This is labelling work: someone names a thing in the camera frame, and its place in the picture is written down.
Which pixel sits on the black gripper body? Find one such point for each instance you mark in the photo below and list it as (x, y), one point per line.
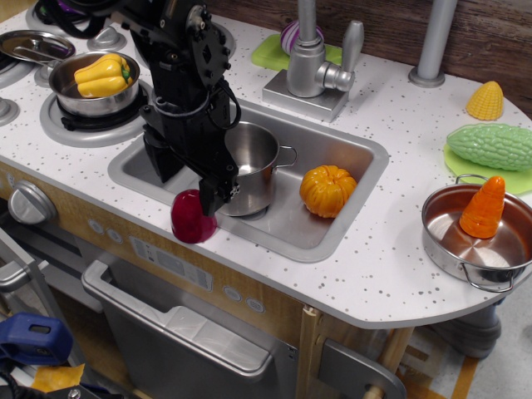
(198, 138)

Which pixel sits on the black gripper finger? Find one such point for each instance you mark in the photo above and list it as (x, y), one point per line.
(162, 157)
(214, 194)

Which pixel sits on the red toy sweet potato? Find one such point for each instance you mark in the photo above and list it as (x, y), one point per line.
(188, 223)

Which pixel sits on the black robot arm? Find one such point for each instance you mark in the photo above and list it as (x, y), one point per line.
(183, 49)

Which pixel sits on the steel pot in sink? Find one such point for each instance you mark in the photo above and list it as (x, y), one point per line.
(257, 153)

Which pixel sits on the steel pot on stove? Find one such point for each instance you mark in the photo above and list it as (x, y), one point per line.
(62, 83)

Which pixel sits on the grey toy sink basin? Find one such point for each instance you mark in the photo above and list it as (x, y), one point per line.
(286, 227)

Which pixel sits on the steel pot lid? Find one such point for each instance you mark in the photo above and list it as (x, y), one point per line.
(36, 46)

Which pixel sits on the front left stove burner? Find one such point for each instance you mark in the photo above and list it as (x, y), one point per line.
(84, 132)

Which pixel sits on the green mat behind faucet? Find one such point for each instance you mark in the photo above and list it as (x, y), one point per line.
(270, 55)

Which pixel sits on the yellow toy bell pepper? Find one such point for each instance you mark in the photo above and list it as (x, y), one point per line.
(108, 75)

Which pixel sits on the orange toy pumpkin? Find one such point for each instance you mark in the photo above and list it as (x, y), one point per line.
(326, 189)

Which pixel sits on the silver toy faucet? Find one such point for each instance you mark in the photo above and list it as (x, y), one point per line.
(313, 86)

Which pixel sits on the grey stove knob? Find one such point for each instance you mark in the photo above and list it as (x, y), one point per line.
(108, 39)

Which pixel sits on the purple toy onion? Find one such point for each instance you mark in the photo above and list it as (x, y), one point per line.
(289, 36)

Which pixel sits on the back left stove burner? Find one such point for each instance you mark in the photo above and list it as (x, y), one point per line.
(37, 18)

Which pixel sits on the grey oven dial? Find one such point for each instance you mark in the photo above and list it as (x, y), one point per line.
(28, 204)

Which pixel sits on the grey dishwasher door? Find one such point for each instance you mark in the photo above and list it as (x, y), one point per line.
(176, 345)

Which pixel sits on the purple toy eggplant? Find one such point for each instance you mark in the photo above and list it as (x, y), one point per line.
(64, 7)

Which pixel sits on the grey cabinet door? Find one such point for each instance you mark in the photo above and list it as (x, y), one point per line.
(354, 375)

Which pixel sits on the blue clamp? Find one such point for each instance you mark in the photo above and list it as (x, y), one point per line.
(32, 339)

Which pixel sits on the grey vertical pole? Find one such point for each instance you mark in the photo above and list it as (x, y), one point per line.
(428, 72)

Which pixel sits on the yellow tape piece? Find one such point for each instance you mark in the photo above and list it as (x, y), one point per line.
(53, 378)

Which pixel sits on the orange toy carrot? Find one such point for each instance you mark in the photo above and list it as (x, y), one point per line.
(481, 217)

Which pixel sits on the yellow toy corn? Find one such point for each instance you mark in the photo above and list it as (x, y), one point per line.
(487, 103)

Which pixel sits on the green toy bitter melon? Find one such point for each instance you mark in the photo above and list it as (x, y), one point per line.
(497, 146)

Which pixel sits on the green mat under melon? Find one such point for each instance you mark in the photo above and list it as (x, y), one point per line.
(516, 182)

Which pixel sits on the steel pan with handles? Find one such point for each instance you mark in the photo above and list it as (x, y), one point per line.
(493, 265)

